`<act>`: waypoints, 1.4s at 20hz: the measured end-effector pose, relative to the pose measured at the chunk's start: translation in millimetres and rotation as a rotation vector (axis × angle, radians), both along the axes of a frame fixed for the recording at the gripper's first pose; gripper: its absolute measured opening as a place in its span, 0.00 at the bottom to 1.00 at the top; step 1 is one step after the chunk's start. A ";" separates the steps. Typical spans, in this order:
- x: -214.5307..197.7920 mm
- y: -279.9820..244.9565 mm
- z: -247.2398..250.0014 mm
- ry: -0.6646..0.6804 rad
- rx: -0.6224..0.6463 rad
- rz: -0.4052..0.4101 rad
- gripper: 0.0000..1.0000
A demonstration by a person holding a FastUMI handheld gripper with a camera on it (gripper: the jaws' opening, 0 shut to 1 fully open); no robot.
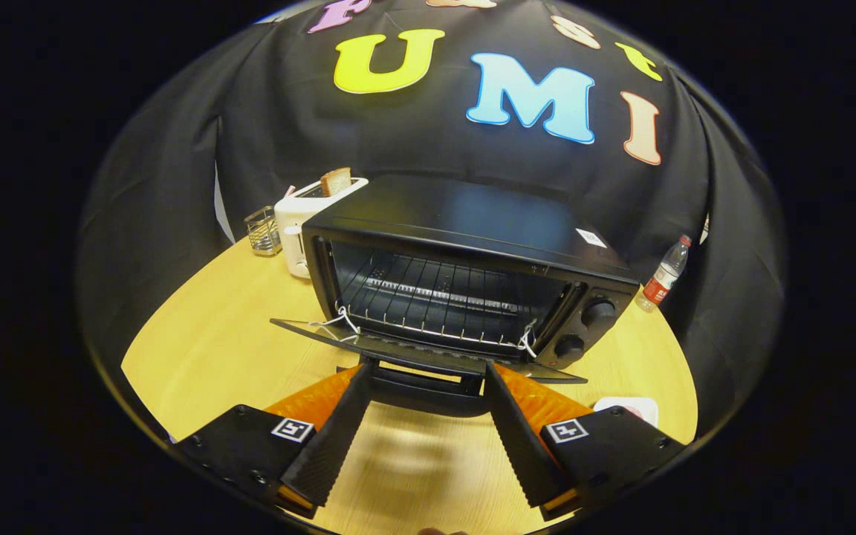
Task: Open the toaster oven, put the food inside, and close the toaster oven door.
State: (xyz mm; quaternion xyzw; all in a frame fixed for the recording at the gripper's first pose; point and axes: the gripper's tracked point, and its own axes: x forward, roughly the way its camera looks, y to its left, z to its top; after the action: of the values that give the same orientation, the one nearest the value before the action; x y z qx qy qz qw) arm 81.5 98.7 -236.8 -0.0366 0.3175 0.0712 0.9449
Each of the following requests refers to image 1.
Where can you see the white pop-up toaster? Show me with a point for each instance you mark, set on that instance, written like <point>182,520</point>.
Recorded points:
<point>293,223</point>

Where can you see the toasted bread slice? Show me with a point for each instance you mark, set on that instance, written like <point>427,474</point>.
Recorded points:
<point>336,182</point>

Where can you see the white square food plate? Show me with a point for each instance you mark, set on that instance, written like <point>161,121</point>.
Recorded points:
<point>647,407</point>

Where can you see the black toaster oven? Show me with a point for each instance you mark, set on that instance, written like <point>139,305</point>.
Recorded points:
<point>472,215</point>

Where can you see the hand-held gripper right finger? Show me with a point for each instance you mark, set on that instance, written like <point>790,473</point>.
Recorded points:
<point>517,438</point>

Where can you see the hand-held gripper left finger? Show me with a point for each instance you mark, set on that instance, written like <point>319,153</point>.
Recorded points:
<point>339,438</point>

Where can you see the clear water bottle red label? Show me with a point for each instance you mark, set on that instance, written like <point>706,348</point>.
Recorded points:
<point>663,275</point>

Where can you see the round pink meat slice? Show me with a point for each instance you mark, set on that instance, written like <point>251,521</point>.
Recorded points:
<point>631,411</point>

